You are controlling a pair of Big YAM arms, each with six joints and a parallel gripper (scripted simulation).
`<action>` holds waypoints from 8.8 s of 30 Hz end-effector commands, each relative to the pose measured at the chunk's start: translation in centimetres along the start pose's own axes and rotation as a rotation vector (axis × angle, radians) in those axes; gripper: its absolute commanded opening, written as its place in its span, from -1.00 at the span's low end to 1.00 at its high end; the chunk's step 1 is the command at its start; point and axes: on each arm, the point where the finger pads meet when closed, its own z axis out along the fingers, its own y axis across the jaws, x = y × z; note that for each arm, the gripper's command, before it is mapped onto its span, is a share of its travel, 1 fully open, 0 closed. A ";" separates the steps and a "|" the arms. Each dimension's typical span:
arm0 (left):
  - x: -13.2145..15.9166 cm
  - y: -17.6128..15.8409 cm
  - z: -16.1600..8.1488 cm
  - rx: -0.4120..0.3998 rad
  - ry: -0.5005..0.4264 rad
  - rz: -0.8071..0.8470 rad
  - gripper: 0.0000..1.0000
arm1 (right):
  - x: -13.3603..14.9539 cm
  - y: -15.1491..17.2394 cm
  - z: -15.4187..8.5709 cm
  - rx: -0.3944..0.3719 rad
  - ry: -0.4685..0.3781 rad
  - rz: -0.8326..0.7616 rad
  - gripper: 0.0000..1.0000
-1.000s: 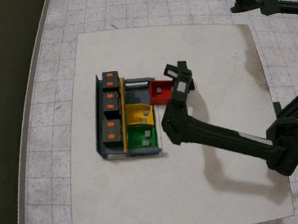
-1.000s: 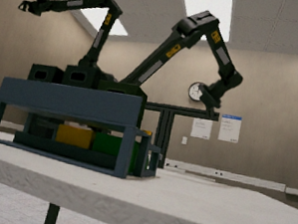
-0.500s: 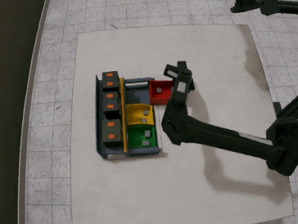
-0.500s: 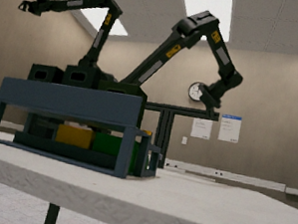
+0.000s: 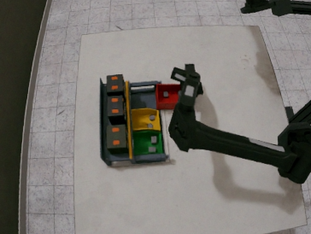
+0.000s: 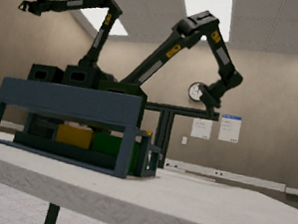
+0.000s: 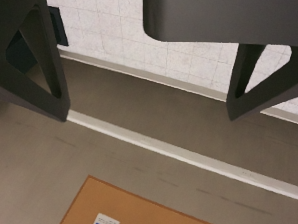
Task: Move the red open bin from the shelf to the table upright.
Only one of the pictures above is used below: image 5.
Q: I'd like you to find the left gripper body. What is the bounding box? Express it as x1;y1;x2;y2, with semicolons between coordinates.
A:
180;82;203;97

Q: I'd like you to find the dark blue-grey shelf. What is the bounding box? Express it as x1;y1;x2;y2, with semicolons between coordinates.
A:
99;78;170;166

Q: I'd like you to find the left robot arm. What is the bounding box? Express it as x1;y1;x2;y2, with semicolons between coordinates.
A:
168;63;311;184

